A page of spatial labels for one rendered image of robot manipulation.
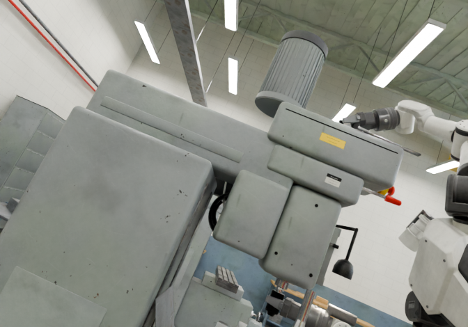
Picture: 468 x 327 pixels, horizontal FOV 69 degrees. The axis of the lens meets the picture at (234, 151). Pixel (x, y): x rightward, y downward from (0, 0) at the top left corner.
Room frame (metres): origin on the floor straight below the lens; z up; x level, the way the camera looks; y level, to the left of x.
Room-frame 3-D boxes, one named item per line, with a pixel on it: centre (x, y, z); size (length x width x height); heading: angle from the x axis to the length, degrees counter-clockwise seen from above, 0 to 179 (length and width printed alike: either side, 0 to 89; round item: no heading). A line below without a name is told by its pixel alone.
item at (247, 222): (1.27, -0.15, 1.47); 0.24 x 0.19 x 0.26; 175
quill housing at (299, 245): (1.25, -0.34, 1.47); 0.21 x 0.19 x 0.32; 175
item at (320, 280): (1.24, -0.45, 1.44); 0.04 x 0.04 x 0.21; 85
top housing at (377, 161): (1.25, -0.33, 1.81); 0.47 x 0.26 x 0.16; 85
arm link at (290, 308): (1.22, -0.43, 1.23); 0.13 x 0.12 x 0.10; 160
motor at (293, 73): (1.27, -0.09, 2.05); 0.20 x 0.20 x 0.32
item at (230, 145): (1.29, 0.16, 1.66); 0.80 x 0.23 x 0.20; 85
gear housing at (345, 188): (1.25, -0.30, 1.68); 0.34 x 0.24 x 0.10; 85
